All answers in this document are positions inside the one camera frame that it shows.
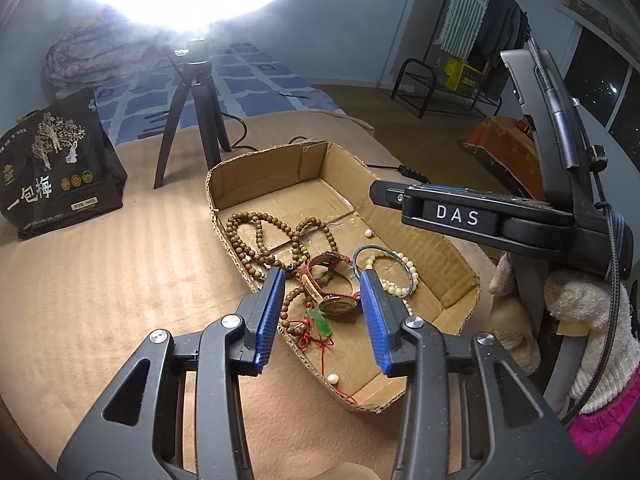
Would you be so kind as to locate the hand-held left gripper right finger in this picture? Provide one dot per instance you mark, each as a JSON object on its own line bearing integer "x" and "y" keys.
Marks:
{"x": 377, "y": 325}

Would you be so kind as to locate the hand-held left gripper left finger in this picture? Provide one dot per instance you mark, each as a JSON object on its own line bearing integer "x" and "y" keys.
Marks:
{"x": 267, "y": 325}

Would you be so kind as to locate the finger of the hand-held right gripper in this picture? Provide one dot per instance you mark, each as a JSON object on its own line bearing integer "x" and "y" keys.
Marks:
{"x": 385, "y": 194}

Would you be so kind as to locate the brown wristwatch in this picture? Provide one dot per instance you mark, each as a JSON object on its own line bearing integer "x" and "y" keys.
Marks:
{"x": 340, "y": 306}

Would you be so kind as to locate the black bangle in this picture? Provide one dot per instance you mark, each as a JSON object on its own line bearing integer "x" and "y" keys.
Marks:
{"x": 415, "y": 272}

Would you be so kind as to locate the cardboard box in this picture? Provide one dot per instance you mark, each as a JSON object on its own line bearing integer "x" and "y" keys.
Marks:
{"x": 440, "y": 260}

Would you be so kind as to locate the person's right forearm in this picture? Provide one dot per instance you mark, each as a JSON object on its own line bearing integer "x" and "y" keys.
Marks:
{"x": 607, "y": 425}

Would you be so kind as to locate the person's right hand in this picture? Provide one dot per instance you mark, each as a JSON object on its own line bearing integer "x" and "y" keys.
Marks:
{"x": 580, "y": 305}

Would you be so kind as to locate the orange cloth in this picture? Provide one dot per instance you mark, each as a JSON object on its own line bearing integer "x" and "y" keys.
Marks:
{"x": 505, "y": 150}

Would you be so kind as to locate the black metal rack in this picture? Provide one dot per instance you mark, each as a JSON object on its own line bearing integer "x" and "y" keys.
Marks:
{"x": 425, "y": 90}

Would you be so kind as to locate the blue checked bedsheet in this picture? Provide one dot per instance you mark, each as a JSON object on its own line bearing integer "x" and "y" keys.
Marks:
{"x": 280, "y": 80}

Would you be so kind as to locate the window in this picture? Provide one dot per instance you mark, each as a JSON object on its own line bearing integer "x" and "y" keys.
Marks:
{"x": 600, "y": 70}

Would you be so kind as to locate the dark hanging clothes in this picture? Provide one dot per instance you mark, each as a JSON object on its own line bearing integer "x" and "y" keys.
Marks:
{"x": 505, "y": 25}

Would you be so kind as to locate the striped hanging towel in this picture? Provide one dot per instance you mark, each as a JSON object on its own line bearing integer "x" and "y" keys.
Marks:
{"x": 467, "y": 5}

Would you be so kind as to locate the black tripod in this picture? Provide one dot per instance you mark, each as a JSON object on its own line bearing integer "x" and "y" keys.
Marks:
{"x": 200, "y": 100}

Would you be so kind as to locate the black printed bag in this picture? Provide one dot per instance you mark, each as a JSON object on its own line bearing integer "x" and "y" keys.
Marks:
{"x": 55, "y": 175}

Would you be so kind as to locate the patterned quilt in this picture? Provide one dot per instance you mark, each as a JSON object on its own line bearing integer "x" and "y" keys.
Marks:
{"x": 85, "y": 55}

